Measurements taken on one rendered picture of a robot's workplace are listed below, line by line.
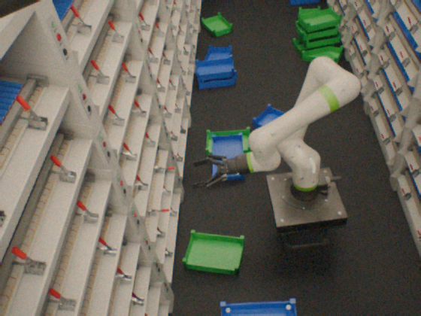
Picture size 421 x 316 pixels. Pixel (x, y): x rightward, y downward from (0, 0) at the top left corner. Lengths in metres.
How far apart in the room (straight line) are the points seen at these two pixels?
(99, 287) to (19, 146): 0.56
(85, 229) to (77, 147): 0.24
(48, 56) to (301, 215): 1.37
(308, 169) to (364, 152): 0.97
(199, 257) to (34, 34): 1.59
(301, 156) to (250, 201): 0.69
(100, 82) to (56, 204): 0.51
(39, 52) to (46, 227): 0.42
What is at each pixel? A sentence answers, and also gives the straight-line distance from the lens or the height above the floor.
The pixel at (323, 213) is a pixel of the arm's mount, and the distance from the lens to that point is 2.03.
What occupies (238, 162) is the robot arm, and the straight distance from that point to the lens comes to 1.80.
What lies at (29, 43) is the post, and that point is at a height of 1.53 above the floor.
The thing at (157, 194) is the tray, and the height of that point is 0.47.
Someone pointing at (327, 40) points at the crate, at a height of 0.12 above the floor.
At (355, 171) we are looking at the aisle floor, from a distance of 2.71.
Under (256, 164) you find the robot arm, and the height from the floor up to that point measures 0.68.
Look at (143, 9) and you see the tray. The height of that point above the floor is 1.05.
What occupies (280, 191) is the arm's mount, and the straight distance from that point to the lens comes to 2.11.
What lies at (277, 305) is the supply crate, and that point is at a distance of 1.79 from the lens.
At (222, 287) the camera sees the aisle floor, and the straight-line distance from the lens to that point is 2.23.
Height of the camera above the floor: 1.98
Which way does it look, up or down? 46 degrees down
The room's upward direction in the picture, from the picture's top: 9 degrees counter-clockwise
